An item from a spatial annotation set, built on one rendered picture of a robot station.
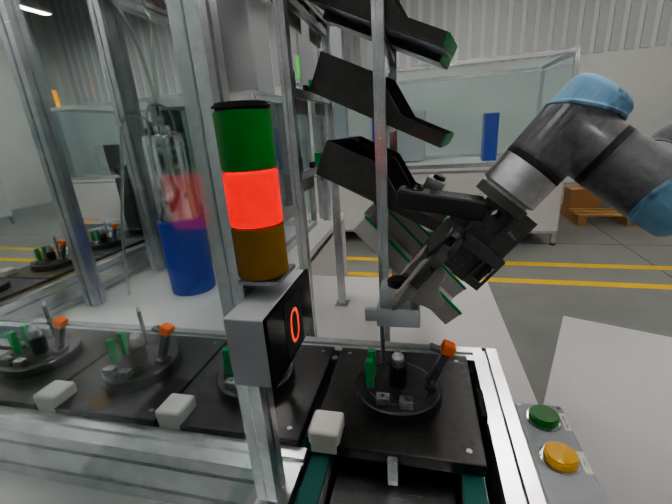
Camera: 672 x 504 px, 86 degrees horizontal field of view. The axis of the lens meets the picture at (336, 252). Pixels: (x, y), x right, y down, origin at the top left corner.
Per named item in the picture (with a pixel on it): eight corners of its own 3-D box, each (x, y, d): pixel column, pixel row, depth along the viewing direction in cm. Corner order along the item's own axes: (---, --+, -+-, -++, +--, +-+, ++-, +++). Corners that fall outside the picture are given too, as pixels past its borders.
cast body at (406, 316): (420, 314, 57) (419, 273, 55) (420, 328, 53) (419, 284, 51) (367, 312, 59) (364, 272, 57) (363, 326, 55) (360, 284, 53)
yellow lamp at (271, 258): (295, 263, 38) (290, 217, 36) (278, 282, 33) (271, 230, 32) (251, 262, 39) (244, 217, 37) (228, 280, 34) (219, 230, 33)
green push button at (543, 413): (553, 415, 56) (554, 405, 55) (562, 436, 52) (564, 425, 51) (524, 412, 57) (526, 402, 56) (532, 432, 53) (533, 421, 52)
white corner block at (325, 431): (346, 432, 55) (344, 411, 54) (339, 457, 51) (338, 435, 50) (316, 428, 56) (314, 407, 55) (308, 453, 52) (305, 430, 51)
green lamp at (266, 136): (285, 164, 34) (279, 109, 33) (264, 171, 30) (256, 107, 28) (237, 167, 36) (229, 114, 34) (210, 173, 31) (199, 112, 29)
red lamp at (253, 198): (290, 216, 36) (285, 165, 35) (271, 229, 31) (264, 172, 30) (244, 216, 37) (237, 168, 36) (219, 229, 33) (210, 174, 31)
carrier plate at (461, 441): (465, 364, 69) (466, 355, 68) (486, 478, 47) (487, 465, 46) (342, 355, 74) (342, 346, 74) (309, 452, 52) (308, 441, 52)
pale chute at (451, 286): (452, 298, 87) (466, 287, 85) (445, 325, 76) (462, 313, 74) (370, 215, 89) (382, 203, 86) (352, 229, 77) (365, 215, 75)
